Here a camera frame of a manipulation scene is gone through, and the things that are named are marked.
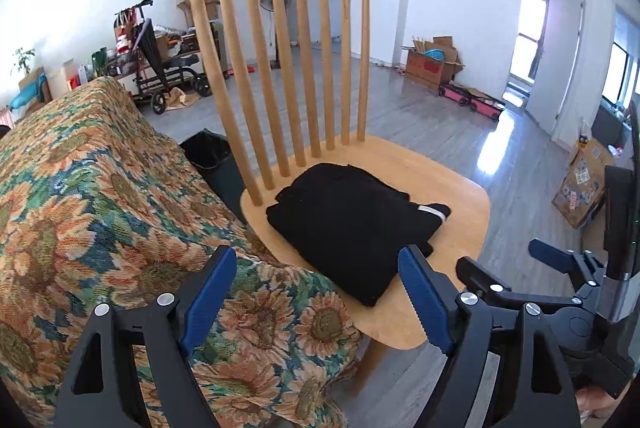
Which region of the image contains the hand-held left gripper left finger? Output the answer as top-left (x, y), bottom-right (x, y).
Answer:
top-left (52, 245), bottom-right (238, 428)

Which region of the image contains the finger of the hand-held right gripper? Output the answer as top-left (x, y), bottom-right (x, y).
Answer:
top-left (456, 255), bottom-right (527, 303)
top-left (528, 238), bottom-right (606, 287)

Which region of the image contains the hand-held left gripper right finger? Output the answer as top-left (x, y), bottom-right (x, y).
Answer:
top-left (397, 244), bottom-right (583, 428)

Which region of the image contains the black knit sweater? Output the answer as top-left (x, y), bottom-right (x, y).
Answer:
top-left (265, 162), bottom-right (451, 309)

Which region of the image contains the person's right hand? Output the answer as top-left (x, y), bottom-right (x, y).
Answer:
top-left (575, 386), bottom-right (620, 421)

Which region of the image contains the sticker-covered cardboard box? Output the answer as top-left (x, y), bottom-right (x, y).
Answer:
top-left (551, 138), bottom-right (616, 229)

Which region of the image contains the sunflower tablecloth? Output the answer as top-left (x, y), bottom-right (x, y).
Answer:
top-left (0, 75), bottom-right (365, 428)

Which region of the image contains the black waste bin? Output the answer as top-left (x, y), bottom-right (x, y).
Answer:
top-left (179, 130), bottom-right (246, 219)

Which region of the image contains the pink suitcase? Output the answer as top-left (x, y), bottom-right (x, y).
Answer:
top-left (439, 84), bottom-right (506, 121)

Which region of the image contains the open red-printed cardboard box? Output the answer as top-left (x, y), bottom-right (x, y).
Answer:
top-left (401, 36), bottom-right (466, 91)

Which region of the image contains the wooden chair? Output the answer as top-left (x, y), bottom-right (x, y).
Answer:
top-left (165, 0), bottom-right (492, 353)

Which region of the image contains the black trolley cart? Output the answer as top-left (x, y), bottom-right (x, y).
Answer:
top-left (114, 0), bottom-right (213, 115)

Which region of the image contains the teal plastic box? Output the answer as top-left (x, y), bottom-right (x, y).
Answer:
top-left (10, 82), bottom-right (48, 111)

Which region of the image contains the black standing fan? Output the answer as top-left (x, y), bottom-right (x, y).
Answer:
top-left (257, 0), bottom-right (292, 69)

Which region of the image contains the potted plant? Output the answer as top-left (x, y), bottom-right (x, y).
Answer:
top-left (11, 48), bottom-right (37, 78)

